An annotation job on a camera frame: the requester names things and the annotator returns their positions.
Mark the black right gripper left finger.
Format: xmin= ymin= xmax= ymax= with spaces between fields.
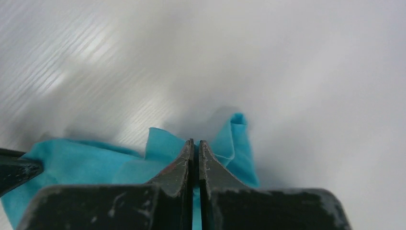
xmin=17 ymin=139 xmax=194 ymax=230

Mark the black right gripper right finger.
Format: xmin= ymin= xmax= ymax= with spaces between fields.
xmin=199 ymin=141 xmax=351 ymax=230

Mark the cyan t-shirt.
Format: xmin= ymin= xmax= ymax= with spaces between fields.
xmin=1 ymin=113 xmax=259 ymax=229

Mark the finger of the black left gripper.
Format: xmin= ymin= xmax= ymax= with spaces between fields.
xmin=0 ymin=148 xmax=44 ymax=197

